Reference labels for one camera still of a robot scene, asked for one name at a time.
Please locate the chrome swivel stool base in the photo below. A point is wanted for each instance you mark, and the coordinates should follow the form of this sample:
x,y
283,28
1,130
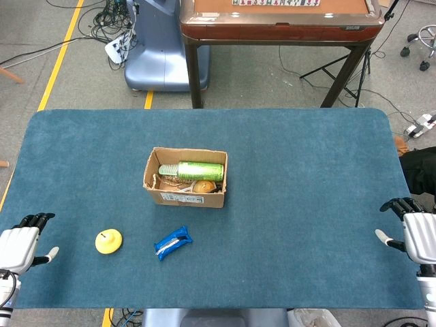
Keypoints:
x,y
427,35

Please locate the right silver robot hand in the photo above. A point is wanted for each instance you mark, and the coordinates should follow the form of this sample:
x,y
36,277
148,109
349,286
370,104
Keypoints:
x,y
420,235

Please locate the blue-grey robot torso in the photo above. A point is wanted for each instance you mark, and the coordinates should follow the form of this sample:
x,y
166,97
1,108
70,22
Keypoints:
x,y
211,318

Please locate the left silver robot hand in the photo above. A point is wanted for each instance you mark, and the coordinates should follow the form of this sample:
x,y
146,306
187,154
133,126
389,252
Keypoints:
x,y
17,245

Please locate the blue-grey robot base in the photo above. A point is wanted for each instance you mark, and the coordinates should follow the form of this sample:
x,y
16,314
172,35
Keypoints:
x,y
156,61

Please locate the small wooden piece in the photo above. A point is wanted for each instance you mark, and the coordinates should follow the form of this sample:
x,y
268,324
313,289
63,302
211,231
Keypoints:
x,y
3,163

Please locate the white plastic bag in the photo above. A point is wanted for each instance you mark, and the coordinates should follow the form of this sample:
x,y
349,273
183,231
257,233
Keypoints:
x,y
311,318

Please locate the light green comb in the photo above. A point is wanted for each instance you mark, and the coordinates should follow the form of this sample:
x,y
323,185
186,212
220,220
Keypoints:
x,y
167,169

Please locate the brown bread bun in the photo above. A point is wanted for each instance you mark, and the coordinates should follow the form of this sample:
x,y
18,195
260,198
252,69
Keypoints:
x,y
203,187

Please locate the cardboard box with label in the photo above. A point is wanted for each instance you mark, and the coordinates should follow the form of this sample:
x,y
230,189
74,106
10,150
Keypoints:
x,y
190,201

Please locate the black clothing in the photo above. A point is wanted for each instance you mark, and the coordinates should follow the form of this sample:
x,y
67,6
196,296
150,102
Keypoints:
x,y
420,173

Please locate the yellow pear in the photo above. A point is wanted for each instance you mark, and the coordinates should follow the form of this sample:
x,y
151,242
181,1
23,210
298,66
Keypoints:
x,y
108,242

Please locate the light wooden leg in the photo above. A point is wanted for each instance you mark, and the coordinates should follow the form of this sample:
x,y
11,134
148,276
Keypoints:
x,y
12,75

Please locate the white power strip with plugs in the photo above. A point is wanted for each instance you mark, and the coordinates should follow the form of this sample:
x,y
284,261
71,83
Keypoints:
x,y
115,51

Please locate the green drink can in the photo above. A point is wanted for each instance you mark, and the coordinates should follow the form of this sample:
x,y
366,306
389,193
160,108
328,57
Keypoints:
x,y
201,171

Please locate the black tripod stand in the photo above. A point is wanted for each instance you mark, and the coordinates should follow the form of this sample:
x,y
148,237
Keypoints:
x,y
359,85

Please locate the teal table mat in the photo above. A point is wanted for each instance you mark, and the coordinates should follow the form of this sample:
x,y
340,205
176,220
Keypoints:
x,y
289,221

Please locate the brown mahjong table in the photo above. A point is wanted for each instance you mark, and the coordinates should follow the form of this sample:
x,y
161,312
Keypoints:
x,y
279,29

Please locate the face-up mahjong tile row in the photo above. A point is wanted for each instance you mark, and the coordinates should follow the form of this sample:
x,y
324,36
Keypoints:
x,y
276,2

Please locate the blue packet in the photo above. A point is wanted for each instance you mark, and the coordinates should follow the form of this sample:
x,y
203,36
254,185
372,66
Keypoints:
x,y
172,242

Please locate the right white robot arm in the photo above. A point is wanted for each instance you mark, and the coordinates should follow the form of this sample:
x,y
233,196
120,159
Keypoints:
x,y
428,289

